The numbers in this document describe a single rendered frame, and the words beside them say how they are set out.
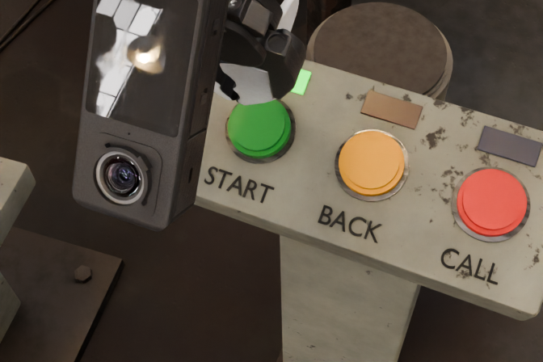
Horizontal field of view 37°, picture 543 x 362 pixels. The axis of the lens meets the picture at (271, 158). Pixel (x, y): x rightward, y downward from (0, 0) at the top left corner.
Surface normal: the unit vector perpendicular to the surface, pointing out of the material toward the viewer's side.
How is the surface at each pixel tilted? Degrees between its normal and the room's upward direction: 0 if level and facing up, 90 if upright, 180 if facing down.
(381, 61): 0
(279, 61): 110
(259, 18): 43
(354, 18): 0
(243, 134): 20
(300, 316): 90
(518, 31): 0
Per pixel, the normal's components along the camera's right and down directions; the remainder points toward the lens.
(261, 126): -0.15, -0.26
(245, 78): -0.36, 0.91
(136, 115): -0.33, 0.27
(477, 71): -0.02, -0.55
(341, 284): -0.38, 0.77
